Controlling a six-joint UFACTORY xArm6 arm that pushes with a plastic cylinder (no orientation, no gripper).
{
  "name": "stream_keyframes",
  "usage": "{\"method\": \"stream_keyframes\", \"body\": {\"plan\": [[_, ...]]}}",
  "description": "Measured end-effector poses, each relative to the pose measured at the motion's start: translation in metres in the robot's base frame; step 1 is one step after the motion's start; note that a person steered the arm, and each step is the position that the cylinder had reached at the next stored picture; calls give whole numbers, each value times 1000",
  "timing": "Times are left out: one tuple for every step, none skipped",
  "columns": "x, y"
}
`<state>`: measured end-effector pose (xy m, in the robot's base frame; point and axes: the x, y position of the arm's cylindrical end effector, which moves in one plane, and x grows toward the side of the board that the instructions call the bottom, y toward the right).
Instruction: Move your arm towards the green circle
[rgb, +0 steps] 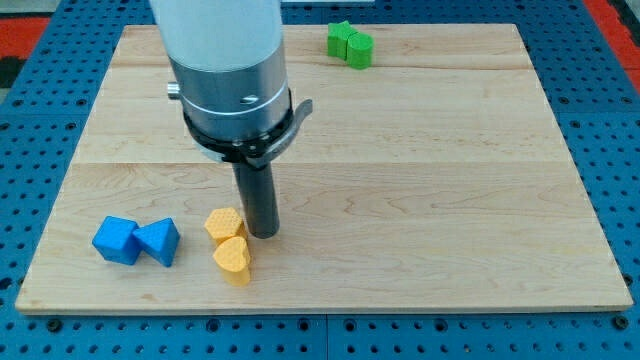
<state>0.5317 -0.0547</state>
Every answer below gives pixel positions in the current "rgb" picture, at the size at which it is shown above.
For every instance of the black clamp with grey lever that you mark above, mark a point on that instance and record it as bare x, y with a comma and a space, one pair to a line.
256, 152

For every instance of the blue cube block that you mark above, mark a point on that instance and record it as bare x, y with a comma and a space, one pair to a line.
115, 241

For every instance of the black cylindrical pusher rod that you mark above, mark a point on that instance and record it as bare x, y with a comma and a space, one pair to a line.
258, 196

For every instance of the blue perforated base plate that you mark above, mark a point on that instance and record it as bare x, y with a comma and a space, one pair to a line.
594, 101

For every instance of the green star block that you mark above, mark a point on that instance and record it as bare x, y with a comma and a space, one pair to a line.
337, 39

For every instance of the green circle block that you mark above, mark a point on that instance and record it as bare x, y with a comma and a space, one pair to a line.
359, 53

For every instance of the yellow heart block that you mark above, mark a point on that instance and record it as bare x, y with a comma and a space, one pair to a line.
233, 260

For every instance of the light wooden board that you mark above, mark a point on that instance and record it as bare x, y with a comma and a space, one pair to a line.
436, 181

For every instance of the yellow hexagon block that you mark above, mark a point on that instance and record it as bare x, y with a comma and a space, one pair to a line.
223, 224

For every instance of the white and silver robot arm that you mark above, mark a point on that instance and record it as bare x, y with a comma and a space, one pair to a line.
228, 59

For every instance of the blue triangle block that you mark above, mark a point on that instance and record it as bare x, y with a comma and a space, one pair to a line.
159, 240

